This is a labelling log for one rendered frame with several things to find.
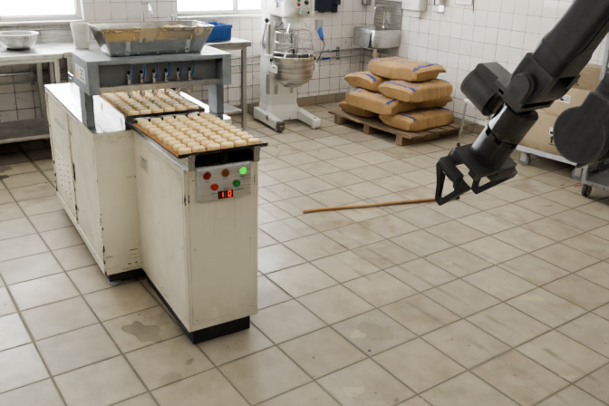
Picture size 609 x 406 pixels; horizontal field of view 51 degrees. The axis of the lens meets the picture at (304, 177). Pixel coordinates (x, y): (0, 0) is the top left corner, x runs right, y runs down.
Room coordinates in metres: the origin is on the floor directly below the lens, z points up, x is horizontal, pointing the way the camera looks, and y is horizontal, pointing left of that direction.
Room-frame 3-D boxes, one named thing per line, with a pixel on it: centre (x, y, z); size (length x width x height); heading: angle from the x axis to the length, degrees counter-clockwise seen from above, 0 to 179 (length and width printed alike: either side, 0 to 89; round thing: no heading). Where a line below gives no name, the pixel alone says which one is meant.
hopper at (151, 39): (3.25, 0.78, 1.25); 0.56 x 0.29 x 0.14; 121
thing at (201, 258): (2.81, 0.52, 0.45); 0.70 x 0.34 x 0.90; 31
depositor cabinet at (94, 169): (3.65, 1.03, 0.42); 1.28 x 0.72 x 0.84; 31
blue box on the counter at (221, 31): (6.16, 0.96, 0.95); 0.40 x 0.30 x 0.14; 128
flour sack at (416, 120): (6.15, -1.10, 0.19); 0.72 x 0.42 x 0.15; 129
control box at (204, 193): (2.50, 0.33, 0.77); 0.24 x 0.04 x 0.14; 121
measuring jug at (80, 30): (5.38, 1.88, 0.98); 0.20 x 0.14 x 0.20; 75
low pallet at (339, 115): (6.38, -0.91, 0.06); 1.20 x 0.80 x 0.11; 37
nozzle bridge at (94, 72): (3.25, 0.78, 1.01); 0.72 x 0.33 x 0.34; 121
